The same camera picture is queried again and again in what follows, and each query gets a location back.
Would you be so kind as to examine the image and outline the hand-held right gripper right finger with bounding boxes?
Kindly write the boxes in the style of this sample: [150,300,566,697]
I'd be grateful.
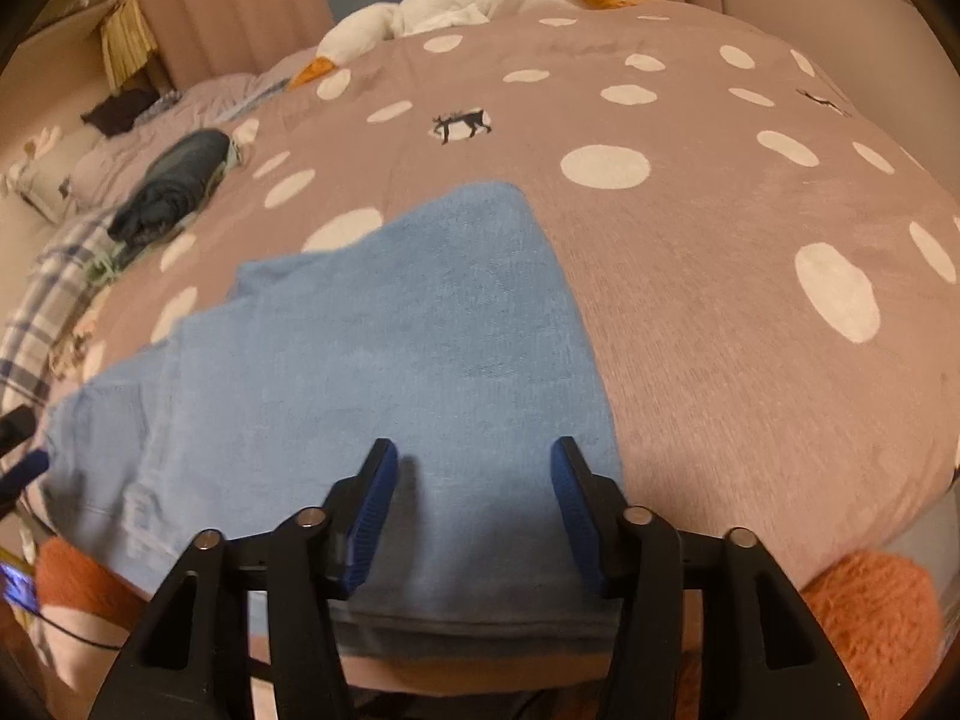
[550,436,860,720]

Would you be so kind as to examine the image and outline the orange fluffy cushion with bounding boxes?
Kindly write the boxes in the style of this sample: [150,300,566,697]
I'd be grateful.
[34,538,947,720]

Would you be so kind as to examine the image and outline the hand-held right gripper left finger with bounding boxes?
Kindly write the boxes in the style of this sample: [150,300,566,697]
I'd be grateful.
[88,438,400,720]

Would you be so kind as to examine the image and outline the light blue denim pants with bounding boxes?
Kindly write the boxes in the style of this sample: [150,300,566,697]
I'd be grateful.
[37,180,628,650]

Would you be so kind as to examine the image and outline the black garment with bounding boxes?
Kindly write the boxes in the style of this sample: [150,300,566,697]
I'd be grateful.
[81,90,163,138]

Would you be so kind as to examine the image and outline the polka dot deer blanket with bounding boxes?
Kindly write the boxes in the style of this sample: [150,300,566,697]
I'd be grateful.
[45,0,960,695]

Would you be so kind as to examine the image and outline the dark folded clothes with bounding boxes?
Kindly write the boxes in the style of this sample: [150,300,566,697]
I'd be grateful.
[109,127,235,250]

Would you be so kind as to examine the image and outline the black cable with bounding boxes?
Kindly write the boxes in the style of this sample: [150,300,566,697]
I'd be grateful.
[28,600,130,651]

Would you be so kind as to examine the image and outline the lavender quilt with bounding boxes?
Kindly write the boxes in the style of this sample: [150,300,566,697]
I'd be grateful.
[71,71,301,211]

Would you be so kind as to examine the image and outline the printed pillow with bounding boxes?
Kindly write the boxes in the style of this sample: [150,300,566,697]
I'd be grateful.
[0,124,98,226]

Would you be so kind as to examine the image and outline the plaid cloth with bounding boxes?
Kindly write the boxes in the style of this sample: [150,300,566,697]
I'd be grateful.
[0,206,130,410]

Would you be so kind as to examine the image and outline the smartphone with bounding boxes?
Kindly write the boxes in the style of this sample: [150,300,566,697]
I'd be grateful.
[0,559,38,614]

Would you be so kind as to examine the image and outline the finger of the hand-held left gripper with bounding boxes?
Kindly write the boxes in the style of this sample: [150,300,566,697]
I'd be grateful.
[0,405,38,452]
[0,448,50,500]

